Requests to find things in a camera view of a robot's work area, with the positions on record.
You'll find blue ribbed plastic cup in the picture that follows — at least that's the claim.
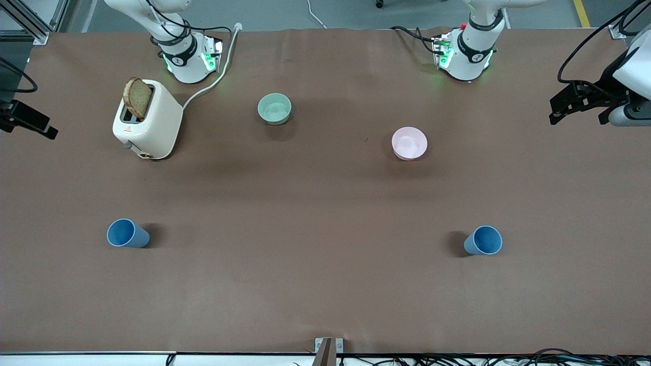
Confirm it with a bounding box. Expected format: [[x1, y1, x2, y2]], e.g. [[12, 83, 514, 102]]
[[106, 218, 151, 249], [463, 225, 504, 256]]

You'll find brown bread slice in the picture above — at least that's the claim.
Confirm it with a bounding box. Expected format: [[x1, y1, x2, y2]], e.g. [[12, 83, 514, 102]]
[[123, 77, 154, 120]]

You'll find cream white toaster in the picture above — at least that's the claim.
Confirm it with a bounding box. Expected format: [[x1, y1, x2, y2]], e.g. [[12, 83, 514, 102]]
[[112, 79, 184, 160]]

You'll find pale pink bowl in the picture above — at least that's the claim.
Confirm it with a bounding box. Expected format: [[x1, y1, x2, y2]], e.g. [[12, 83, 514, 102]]
[[392, 127, 428, 161]]

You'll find mint green bowl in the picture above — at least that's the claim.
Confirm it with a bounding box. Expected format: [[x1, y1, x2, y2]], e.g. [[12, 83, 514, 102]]
[[257, 93, 292, 126]]

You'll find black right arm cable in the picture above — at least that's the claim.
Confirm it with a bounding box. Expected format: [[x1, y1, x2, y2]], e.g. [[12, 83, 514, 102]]
[[0, 56, 39, 94]]

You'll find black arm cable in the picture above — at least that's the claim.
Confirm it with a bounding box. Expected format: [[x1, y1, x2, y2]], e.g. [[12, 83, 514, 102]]
[[0, 56, 39, 94], [557, 0, 651, 85]]

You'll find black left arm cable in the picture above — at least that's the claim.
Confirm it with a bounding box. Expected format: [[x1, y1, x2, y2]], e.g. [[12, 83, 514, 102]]
[[557, 0, 651, 85]]

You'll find aluminium frame profile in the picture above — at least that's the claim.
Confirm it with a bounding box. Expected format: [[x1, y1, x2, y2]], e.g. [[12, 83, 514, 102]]
[[0, 0, 69, 45]]

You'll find black left base cable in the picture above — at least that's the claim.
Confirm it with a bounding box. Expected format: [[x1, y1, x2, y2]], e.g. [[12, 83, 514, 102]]
[[390, 25, 443, 55]]

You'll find black base cable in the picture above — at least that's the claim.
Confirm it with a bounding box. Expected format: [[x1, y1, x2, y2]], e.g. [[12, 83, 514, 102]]
[[390, 25, 443, 55], [144, 0, 233, 47]]

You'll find black right base cable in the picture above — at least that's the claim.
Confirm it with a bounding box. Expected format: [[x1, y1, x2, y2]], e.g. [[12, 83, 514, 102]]
[[144, 0, 233, 47]]

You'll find white toaster power cable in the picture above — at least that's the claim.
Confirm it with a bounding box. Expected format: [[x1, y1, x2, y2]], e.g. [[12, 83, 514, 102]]
[[182, 23, 243, 110]]

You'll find black cable bundle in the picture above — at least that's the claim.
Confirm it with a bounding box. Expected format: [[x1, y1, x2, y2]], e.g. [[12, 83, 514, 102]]
[[292, 348, 651, 366]]

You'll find white floor cable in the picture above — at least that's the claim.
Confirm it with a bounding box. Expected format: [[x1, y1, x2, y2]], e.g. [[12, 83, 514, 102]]
[[305, 0, 327, 29]]

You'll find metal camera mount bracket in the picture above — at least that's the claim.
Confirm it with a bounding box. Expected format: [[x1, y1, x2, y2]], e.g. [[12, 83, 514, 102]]
[[312, 338, 344, 366]]

